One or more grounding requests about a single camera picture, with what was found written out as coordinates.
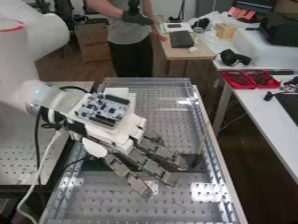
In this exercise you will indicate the small wooden box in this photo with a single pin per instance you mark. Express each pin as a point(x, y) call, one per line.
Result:
point(226, 31)

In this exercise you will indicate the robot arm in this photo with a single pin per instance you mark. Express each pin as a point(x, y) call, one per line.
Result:
point(27, 50)

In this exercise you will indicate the black headphones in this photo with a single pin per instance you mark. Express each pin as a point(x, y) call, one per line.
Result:
point(233, 57)

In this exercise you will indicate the cardboard box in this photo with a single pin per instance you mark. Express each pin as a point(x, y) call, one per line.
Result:
point(95, 53)
point(92, 33)

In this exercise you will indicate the white desk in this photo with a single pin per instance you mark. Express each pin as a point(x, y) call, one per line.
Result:
point(266, 55)
point(261, 120)

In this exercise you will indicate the clear box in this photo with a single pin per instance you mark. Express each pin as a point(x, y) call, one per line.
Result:
point(177, 110)

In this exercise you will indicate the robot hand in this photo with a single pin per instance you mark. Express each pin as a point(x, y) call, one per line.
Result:
point(111, 113)

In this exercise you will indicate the small white box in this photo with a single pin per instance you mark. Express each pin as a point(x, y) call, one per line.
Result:
point(116, 91)

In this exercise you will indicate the wooden desk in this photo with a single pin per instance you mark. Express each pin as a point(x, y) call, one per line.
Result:
point(187, 63)

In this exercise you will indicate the person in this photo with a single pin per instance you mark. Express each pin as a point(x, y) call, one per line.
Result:
point(128, 33)

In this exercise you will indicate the black keyboard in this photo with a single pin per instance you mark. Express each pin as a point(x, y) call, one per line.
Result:
point(290, 106)

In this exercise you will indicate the red tray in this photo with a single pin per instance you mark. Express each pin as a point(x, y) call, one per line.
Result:
point(238, 80)
point(265, 78)

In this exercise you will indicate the large black case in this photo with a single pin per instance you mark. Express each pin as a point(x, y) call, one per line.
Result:
point(281, 30)

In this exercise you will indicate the white mouse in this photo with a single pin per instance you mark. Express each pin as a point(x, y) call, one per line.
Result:
point(193, 50)

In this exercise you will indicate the black plate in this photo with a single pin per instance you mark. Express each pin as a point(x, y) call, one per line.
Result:
point(95, 165)

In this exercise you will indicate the small black object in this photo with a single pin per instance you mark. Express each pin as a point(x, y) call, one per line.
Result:
point(268, 96)

